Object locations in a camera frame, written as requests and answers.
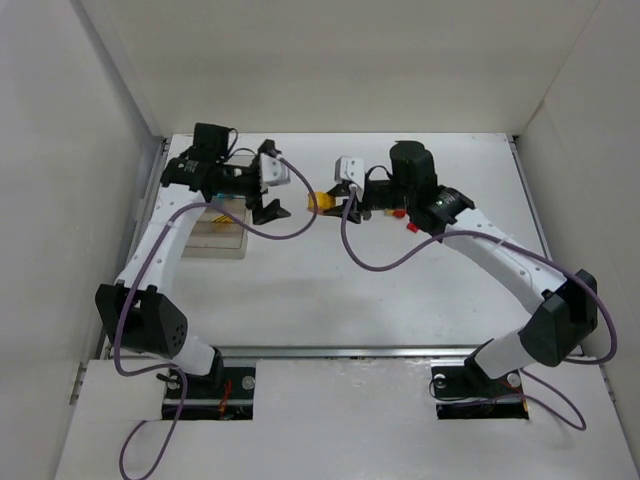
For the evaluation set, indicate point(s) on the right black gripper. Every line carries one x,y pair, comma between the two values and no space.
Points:
361,196

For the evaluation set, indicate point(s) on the aluminium front rail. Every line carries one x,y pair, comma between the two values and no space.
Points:
326,352

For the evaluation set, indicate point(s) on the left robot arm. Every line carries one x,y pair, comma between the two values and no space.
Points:
135,309

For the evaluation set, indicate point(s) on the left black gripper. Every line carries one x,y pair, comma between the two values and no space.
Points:
256,183

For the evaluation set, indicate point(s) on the clear compartment container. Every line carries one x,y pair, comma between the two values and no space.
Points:
227,242

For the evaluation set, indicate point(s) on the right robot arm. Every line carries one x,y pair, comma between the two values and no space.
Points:
562,306

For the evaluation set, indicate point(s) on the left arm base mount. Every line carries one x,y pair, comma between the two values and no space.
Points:
231,400

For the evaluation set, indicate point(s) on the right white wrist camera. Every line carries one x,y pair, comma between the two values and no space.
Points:
350,170

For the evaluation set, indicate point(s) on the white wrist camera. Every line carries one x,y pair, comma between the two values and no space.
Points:
273,172
350,170

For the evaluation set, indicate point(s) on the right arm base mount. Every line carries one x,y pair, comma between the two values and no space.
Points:
461,394

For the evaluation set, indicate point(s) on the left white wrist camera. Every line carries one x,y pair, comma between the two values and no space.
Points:
273,172

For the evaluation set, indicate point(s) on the yellow orange patterned lego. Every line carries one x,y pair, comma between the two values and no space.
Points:
320,202

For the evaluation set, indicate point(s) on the yellow black striped lego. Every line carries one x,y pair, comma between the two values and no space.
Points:
222,220

